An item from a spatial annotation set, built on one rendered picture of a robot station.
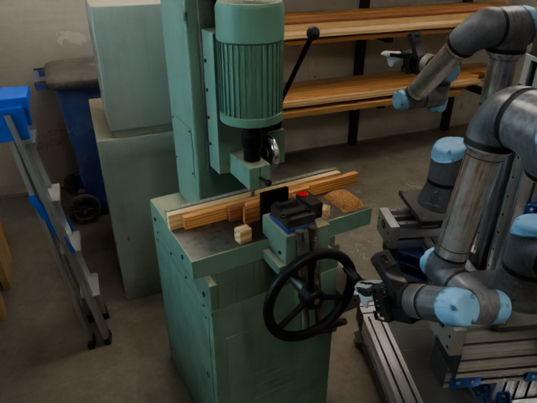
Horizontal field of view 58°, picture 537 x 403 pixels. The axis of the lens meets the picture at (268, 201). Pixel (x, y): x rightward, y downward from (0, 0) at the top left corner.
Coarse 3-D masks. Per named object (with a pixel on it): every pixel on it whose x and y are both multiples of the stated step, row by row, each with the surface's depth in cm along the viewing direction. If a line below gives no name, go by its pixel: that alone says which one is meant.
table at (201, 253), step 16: (336, 208) 151; (368, 208) 151; (208, 224) 143; (224, 224) 143; (240, 224) 143; (256, 224) 143; (336, 224) 147; (352, 224) 151; (368, 224) 154; (176, 240) 136; (192, 240) 136; (208, 240) 136; (224, 240) 136; (256, 240) 136; (192, 256) 129; (208, 256) 129; (224, 256) 131; (240, 256) 134; (256, 256) 137; (272, 256) 134; (192, 272) 129; (208, 272) 131
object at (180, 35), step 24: (168, 0) 142; (192, 0) 132; (168, 24) 147; (192, 24) 135; (168, 48) 152; (192, 48) 138; (168, 72) 158; (192, 72) 141; (192, 96) 144; (192, 120) 148; (192, 144) 153; (192, 168) 158; (192, 192) 166; (216, 192) 163
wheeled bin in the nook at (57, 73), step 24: (48, 72) 283; (72, 72) 274; (96, 72) 276; (72, 96) 274; (96, 96) 280; (72, 120) 281; (72, 144) 289; (96, 144) 294; (96, 168) 302; (72, 192) 341; (96, 192) 311; (72, 216) 307; (96, 216) 314
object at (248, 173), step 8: (232, 152) 147; (240, 152) 147; (232, 160) 147; (240, 160) 142; (264, 160) 142; (232, 168) 148; (240, 168) 143; (248, 168) 138; (256, 168) 138; (264, 168) 139; (240, 176) 144; (248, 176) 139; (256, 176) 139; (264, 176) 140; (248, 184) 140; (256, 184) 140; (264, 184) 142
